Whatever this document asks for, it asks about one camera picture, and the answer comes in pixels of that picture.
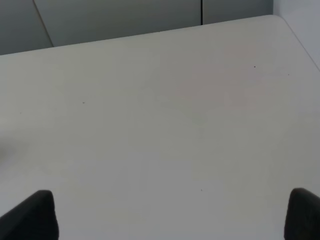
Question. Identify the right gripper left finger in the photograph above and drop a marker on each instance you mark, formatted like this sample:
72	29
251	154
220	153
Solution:
32	219

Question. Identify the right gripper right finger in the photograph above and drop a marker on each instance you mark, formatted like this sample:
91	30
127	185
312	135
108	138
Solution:
302	220

